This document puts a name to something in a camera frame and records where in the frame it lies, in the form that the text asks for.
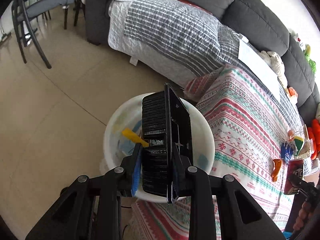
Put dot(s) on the person's right hand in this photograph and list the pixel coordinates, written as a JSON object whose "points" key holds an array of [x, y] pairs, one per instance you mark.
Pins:
{"points": [[303, 217]]}

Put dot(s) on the black plastic tray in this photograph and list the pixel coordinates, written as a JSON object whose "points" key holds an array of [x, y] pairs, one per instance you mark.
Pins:
{"points": [[155, 120]]}

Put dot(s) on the white plush toy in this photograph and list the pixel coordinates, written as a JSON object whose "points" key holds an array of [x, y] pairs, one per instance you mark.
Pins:
{"points": [[297, 38]]}

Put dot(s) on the blue snack bag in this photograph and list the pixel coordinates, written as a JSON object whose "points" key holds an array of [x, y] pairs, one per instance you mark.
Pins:
{"points": [[286, 151]]}

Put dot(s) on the green yellow sponge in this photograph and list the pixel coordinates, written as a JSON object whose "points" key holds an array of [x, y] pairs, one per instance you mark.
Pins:
{"points": [[298, 140]]}

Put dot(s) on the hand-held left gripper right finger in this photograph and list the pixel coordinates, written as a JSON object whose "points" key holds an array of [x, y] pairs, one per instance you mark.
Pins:
{"points": [[177, 172]]}

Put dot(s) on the red plush toy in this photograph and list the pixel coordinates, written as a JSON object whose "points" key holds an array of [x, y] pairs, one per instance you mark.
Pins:
{"points": [[314, 135]]}

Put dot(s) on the grey cushioned chair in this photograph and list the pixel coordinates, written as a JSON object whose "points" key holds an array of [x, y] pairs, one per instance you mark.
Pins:
{"points": [[50, 2]]}

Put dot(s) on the orange toy piece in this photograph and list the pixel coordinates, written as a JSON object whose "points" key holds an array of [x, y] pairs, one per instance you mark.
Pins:
{"points": [[277, 167]]}

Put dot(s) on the orange white toy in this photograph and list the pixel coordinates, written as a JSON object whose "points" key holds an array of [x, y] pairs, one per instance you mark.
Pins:
{"points": [[292, 93]]}

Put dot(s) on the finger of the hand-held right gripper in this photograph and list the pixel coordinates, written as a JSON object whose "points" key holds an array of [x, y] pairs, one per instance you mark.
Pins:
{"points": [[297, 182]]}

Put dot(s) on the white plastic waste bin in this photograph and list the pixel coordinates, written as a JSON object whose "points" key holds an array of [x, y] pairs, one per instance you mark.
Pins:
{"points": [[117, 120]]}

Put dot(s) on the crushed red drink can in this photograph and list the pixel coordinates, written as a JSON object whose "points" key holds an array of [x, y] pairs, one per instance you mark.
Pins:
{"points": [[292, 170]]}

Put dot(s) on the red green patterned tablecloth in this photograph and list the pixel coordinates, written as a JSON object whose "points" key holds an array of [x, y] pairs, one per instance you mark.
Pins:
{"points": [[237, 130]]}

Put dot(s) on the green plush toy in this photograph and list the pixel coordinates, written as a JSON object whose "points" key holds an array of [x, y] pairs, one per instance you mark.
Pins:
{"points": [[312, 63]]}

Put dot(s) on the dark grey sofa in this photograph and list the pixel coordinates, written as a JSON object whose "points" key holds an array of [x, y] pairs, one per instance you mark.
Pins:
{"points": [[257, 12]]}

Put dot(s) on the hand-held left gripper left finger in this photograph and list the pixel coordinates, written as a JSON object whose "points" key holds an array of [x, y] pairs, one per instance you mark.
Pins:
{"points": [[136, 170]]}

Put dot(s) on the yellow plastic piece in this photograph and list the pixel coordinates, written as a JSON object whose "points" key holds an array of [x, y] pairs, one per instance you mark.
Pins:
{"points": [[130, 133]]}

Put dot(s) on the cream plush toy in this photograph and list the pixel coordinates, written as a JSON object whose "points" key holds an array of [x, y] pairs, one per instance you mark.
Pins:
{"points": [[275, 62]]}

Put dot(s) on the white charger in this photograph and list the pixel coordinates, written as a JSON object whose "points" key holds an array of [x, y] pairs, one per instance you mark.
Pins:
{"points": [[244, 39]]}

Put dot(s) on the grey striped quilt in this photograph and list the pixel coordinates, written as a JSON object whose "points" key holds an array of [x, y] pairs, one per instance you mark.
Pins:
{"points": [[170, 30]]}

